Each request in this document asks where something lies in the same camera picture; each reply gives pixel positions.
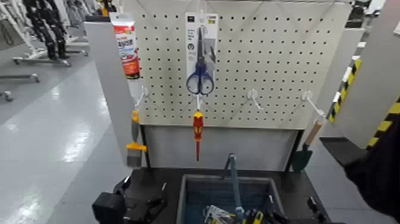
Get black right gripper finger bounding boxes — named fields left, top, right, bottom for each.
left=307, top=195, right=330, bottom=224
left=264, top=194, right=283, bottom=224

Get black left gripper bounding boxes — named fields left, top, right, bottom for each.
left=112, top=175, right=168, bottom=224

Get grey crate with blue mesh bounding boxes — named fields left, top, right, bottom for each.
left=175, top=173, right=287, bottom=224

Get yellow black hand tool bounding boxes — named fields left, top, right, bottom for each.
left=245, top=209, right=265, bottom=224

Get red yellow screwdriver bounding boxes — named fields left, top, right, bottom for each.
left=192, top=111, right=205, bottom=162

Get white pegboard hook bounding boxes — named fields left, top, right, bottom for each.
left=193, top=94, right=204, bottom=112
left=301, top=90, right=326, bottom=117
left=134, top=85, right=149, bottom=108
left=246, top=88, right=264, bottom=111

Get grey side panel of stand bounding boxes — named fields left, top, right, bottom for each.
left=83, top=21, right=148, bottom=170

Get grey barrier with hazard tape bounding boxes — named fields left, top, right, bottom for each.
left=327, top=0, right=400, bottom=150

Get red white glue tube package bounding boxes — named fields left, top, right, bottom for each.
left=109, top=11, right=142, bottom=81

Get beige perforated pegboard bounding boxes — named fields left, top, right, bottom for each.
left=123, top=0, right=354, bottom=130

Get blue scissors in package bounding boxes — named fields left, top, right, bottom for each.
left=185, top=12, right=220, bottom=95

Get black background robot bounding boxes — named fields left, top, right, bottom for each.
left=22, top=0, right=71, bottom=61

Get white background robot stand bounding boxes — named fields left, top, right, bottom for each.
left=0, top=0, right=43, bottom=60

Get orange handled scraper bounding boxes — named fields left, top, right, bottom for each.
left=126, top=110, right=148, bottom=169

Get green trowel with wooden handle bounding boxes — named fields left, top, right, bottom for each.
left=292, top=114, right=327, bottom=173

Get blue handled scissors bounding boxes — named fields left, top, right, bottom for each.
left=186, top=26, right=215, bottom=96

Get grey wheeled base frame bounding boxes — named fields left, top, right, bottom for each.
left=11, top=55, right=73, bottom=68
left=0, top=73, right=41, bottom=84

